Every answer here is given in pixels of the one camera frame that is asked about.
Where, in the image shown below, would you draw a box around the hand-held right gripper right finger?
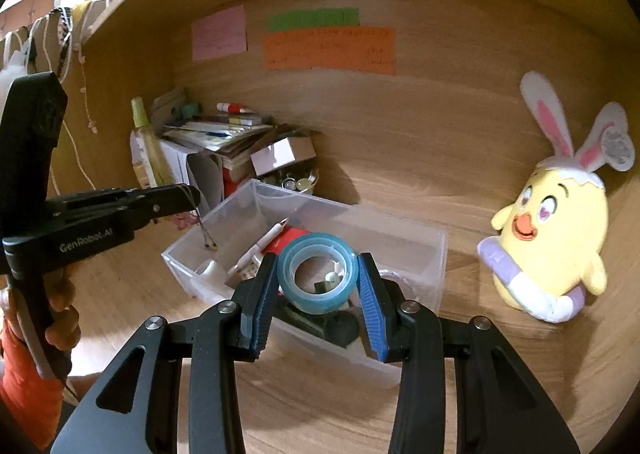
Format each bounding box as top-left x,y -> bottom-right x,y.
356,251 -> 581,454

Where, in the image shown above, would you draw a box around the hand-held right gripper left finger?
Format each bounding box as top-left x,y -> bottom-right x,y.
50,253 -> 278,454

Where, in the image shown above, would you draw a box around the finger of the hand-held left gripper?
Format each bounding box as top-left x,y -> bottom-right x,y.
132,204 -> 198,229
125,185 -> 201,207

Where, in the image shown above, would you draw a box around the blue tape roll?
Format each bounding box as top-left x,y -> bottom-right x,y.
277,232 -> 360,315

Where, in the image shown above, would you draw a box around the small metal tweezers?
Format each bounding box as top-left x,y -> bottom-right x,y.
185,186 -> 221,252

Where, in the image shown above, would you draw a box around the white fountain pen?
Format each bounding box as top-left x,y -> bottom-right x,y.
235,217 -> 291,275

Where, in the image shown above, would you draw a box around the clear plastic storage box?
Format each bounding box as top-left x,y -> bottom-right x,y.
161,178 -> 448,387

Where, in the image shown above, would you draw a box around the red foil packet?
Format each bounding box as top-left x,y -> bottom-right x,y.
260,226 -> 313,255

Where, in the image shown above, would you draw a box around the person's left hand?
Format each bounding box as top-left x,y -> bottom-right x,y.
44,276 -> 81,370

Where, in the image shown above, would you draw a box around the folded white leaflet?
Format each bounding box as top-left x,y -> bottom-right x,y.
160,141 -> 226,215

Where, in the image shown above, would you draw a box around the yellow-green spray bottle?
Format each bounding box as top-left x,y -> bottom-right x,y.
130,96 -> 176,187

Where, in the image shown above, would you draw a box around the red box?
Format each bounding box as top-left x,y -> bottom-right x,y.
222,166 -> 251,199

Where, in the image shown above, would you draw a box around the stack of booklets and papers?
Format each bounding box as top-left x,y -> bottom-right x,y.
160,111 -> 281,169

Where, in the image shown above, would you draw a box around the small white cardboard box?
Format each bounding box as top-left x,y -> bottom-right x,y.
250,131 -> 321,177

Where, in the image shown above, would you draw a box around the glass bowl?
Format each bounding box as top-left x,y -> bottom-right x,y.
265,166 -> 321,197

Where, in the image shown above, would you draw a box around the pink paper note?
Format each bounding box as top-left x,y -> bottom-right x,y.
191,5 -> 248,62

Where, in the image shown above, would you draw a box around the yellow chick plush toy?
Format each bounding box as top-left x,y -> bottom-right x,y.
476,71 -> 636,325

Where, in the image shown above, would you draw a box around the orange paper note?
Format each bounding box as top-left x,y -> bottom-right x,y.
262,26 -> 397,76

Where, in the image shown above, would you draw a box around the green paper note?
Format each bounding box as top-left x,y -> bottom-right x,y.
267,8 -> 361,32

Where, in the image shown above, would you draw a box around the hanging beige cord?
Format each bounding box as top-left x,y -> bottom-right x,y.
72,1 -> 101,189

